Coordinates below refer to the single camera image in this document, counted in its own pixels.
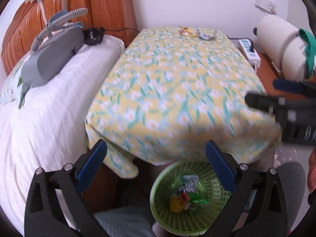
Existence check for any white paper receipt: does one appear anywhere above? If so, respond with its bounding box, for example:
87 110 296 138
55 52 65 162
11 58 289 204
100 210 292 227
179 175 199 193

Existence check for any silver foil blister pack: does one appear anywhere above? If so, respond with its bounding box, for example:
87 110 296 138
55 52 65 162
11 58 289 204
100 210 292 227
197 28 217 41

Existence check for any yellow candy wrapper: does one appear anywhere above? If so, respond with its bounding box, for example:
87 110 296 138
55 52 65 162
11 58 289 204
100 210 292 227
178 26 198 38

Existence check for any green chip bag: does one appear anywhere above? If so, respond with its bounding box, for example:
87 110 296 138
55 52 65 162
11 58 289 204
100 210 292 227
187 193 208 205

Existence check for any yellow bubble wrap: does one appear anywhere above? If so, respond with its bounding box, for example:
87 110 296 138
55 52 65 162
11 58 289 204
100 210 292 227
170 196 187 213

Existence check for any green plastic mesh trash basket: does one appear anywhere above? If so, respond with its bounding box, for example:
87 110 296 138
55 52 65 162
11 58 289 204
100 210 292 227
150 162 231 236

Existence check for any person's right hand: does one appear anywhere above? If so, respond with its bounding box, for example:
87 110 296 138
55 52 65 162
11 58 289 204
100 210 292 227
307 148 316 193

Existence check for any orange wooden nightstand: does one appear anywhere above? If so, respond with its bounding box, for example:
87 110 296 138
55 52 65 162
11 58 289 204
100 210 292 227
237 48 295 97

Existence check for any clear plastic bag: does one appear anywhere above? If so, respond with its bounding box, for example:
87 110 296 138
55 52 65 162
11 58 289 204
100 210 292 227
273 145 297 168

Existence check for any white cylindrical appliance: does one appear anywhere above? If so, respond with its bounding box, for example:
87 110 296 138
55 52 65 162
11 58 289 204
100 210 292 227
256 14 307 81

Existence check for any green cloth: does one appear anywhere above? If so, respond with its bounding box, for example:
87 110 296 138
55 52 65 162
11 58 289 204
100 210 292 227
299 28 315 79

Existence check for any white power strip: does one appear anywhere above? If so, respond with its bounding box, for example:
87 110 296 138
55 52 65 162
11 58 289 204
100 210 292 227
238 39 261 70

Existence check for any grey chair seat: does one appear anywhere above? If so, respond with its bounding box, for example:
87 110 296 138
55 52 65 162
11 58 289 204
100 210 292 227
276 162 306 230

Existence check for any yellow floral bed sheet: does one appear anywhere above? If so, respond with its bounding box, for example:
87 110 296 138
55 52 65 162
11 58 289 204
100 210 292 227
85 27 281 179

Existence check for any floral pillow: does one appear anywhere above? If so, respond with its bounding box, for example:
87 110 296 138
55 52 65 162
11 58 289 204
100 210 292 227
1 65 30 109

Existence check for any grey fabric device bag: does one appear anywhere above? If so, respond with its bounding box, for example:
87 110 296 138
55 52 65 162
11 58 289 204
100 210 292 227
21 26 84 87

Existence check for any orange wooden headboard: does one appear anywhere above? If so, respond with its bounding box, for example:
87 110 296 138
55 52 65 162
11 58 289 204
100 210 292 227
1 0 138 74

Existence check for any white wall socket panel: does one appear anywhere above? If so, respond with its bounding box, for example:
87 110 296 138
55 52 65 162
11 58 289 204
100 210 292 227
254 0 276 14

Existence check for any black power cable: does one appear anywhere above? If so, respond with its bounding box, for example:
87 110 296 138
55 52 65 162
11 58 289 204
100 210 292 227
103 27 141 34

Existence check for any grey corrugated hose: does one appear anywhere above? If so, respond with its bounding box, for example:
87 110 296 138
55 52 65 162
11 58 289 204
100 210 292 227
29 0 89 50

